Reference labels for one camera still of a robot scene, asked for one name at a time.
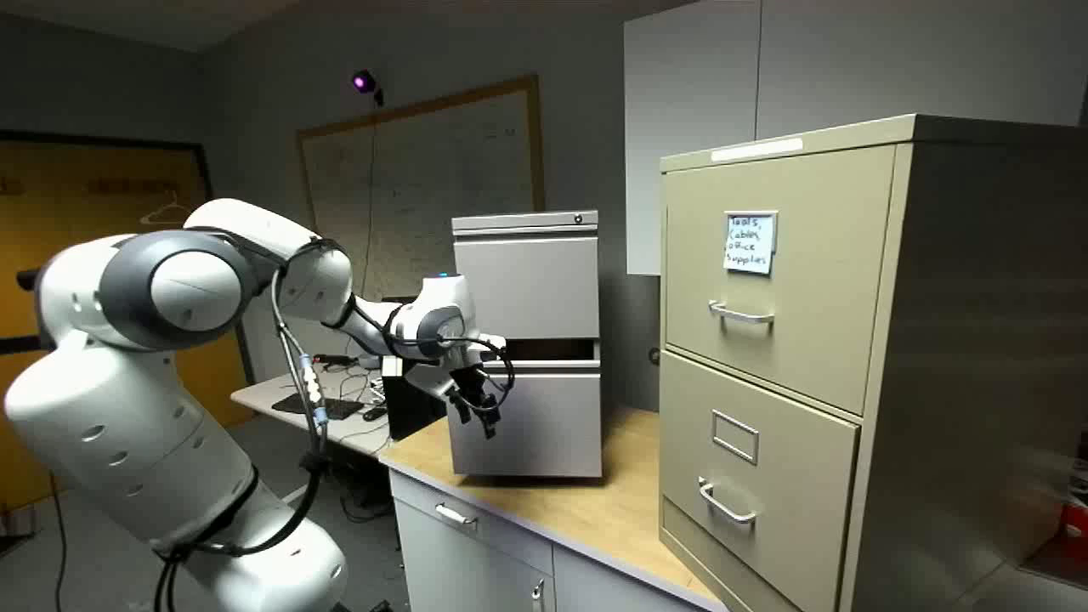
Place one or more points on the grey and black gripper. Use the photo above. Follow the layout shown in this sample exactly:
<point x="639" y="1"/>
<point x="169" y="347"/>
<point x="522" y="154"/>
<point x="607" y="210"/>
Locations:
<point x="469" y="366"/>

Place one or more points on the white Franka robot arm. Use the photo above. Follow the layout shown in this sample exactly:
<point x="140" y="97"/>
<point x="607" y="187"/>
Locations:
<point x="123" y="420"/>

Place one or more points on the grey cabinet plain drawer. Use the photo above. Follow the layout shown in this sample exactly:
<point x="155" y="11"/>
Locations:
<point x="545" y="427"/>

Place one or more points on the small grey metal cabinet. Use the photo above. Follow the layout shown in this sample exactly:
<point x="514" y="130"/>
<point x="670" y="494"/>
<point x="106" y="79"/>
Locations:
<point x="529" y="340"/>

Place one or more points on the small silver cabinet pull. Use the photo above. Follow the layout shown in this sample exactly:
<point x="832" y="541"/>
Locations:
<point x="454" y="513"/>

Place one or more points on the grey cabinet drawer with lock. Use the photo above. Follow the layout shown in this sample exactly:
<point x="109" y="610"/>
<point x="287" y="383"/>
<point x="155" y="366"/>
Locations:
<point x="529" y="286"/>

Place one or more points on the grey counter base cabinet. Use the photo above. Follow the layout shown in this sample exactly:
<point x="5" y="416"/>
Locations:
<point x="497" y="555"/>

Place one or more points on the beige drawer with empty label holder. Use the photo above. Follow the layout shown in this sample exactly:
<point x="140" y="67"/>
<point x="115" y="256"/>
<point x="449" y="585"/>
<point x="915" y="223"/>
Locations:
<point x="770" y="488"/>

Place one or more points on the beige drawer with paper label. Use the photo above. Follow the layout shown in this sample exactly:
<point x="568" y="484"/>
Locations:
<point x="783" y="282"/>

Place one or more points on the tall beige filing cabinet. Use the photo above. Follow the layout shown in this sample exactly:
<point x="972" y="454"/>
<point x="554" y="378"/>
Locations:
<point x="862" y="361"/>

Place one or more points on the black box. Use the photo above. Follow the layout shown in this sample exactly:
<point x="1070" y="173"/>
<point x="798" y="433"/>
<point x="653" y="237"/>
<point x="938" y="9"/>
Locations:
<point x="410" y="410"/>

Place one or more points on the black keyboard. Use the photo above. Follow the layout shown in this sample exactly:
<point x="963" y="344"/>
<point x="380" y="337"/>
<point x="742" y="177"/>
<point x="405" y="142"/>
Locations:
<point x="298" y="406"/>

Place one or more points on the light wooden desk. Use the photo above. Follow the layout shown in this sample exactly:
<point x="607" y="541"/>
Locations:
<point x="275" y="397"/>

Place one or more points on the wood framed whiteboard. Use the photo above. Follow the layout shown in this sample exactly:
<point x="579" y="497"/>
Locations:
<point x="454" y="171"/>

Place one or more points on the white handwritten paper label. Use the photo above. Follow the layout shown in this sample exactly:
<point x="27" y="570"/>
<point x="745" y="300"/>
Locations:
<point x="751" y="241"/>

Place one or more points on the red object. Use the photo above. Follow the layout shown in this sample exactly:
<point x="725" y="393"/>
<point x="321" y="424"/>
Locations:
<point x="1077" y="521"/>

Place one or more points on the camera with purple light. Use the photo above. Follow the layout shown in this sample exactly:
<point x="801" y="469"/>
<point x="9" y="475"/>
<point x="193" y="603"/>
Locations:
<point x="364" y="83"/>

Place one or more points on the yellow board with dark frame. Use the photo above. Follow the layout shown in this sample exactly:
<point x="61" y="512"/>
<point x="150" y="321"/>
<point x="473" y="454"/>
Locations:
<point x="69" y="191"/>

